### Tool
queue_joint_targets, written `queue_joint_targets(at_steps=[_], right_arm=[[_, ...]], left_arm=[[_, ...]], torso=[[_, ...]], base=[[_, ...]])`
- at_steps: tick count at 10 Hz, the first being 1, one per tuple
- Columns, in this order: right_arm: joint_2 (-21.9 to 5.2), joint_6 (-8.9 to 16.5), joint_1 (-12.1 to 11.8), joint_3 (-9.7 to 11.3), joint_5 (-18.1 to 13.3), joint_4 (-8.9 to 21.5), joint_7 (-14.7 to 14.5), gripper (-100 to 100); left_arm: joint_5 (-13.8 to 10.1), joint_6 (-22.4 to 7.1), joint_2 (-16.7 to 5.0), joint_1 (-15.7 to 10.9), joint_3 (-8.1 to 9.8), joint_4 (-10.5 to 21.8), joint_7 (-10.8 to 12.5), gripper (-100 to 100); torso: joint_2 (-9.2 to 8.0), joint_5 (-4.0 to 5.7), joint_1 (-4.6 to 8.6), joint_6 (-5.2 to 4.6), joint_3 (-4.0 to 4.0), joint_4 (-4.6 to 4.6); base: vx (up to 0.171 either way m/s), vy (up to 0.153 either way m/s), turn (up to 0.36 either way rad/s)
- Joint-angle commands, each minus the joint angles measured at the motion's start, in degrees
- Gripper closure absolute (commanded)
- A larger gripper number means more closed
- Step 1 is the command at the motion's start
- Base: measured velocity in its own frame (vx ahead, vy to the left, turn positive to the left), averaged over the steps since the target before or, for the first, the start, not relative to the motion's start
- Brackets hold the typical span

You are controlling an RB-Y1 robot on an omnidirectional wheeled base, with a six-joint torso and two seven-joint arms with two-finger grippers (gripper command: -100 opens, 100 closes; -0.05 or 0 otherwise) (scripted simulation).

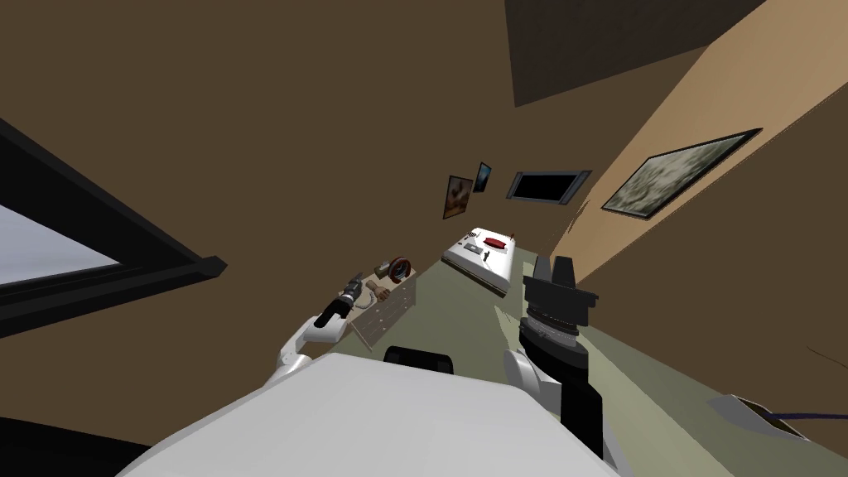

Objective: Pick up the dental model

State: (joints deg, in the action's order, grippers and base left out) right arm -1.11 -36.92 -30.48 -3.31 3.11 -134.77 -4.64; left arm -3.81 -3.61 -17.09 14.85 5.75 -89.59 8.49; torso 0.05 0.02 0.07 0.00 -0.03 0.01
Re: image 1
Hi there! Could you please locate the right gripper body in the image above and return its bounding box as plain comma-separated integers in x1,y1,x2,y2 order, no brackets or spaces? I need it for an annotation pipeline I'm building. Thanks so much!
522,275,600,327

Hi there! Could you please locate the beige chest of drawers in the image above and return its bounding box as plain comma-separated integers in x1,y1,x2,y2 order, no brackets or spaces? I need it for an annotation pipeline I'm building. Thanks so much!
347,257,418,351

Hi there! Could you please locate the white bed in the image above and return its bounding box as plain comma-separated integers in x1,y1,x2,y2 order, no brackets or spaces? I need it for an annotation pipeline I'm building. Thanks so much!
440,227,518,299

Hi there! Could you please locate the grey framed dark window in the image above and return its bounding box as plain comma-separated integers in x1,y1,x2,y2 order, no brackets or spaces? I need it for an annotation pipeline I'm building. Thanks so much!
506,169,594,206

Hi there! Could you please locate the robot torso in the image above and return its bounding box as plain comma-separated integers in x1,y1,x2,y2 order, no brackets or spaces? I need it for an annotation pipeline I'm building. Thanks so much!
116,344,621,477

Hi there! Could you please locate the large grey framed painting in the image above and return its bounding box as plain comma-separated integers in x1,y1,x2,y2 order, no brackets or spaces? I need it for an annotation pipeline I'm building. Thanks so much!
600,127,764,221

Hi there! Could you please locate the grey box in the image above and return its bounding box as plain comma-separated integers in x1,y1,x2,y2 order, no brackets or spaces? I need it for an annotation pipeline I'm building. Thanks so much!
706,393,811,441

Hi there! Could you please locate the black framed window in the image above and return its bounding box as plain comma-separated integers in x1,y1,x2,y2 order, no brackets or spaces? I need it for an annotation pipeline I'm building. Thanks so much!
0,118,229,340

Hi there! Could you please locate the brown picture on wall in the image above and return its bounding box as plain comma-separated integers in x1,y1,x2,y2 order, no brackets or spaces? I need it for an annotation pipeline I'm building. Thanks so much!
442,175,475,220

